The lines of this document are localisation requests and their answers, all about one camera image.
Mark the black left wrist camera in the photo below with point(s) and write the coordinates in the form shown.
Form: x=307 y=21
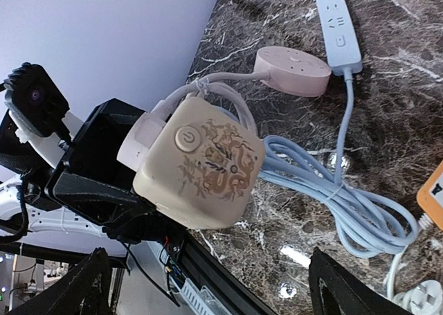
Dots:
x=33 y=97

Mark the small blue-white power strip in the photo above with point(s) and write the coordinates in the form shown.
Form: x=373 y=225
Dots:
x=341 y=45

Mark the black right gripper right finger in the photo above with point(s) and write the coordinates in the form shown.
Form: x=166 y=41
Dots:
x=334 y=290

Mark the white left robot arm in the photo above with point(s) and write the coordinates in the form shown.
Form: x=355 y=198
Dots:
x=50 y=149

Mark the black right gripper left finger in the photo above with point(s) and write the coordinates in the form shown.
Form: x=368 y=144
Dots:
x=83 y=290

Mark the beige cube socket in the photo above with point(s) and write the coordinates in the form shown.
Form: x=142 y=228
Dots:
x=202 y=167

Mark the pink round socket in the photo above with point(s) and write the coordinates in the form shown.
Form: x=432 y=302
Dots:
x=292 y=71

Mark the white slotted cable duct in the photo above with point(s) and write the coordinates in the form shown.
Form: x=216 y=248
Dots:
x=199 y=300

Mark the orange plug adapter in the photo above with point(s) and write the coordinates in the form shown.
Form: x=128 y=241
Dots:
x=429 y=198

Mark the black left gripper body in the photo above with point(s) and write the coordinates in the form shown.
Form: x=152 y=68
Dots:
x=88 y=179

